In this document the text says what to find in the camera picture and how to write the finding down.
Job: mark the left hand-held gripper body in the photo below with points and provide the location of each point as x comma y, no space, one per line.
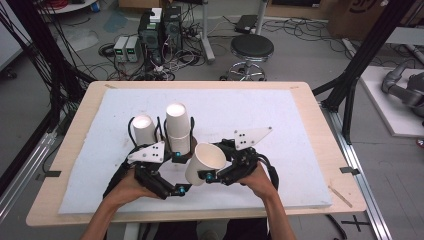
150,180

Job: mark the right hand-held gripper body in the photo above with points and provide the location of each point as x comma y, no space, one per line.
245,163

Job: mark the single white paper cup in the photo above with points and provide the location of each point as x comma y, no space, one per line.
200,166

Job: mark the tall white paper cup stack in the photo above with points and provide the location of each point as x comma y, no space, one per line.
176,123

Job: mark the person's left hand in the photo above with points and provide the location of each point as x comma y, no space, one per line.
128,191

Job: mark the person's right hand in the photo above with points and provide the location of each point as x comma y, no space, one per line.
260,183

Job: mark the white foam mat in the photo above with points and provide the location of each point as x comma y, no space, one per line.
283,173

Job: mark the person's dark trousers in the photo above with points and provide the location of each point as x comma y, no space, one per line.
180,230

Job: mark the short white paper cup stack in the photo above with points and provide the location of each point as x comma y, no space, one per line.
143,133

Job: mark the white table leg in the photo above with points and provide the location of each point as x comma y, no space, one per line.
131,231

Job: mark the wooden table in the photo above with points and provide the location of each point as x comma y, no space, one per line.
316,133

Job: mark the black tape piece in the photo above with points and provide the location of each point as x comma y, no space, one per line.
350,170
52,173

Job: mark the thin wooden stick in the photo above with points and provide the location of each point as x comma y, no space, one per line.
340,196

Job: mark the black round stool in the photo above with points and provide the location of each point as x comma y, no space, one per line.
251,46

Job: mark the grey metal desk leg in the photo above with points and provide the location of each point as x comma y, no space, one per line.
207,36

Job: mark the grey power supply unit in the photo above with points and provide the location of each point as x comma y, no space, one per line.
120,48
133,48

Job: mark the black computer tower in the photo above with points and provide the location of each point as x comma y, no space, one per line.
172,30
150,40

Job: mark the flat black device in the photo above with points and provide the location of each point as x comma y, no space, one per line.
246,24

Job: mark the small white box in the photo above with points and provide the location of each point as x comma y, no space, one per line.
156,15

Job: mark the white floor board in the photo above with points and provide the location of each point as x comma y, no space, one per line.
386,110

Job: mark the cardboard box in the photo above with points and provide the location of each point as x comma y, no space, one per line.
356,16

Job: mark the aluminium rail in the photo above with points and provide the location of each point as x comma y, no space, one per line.
363,186
23,176

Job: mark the black metal frame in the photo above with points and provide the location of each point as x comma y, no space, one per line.
366,50
40,43

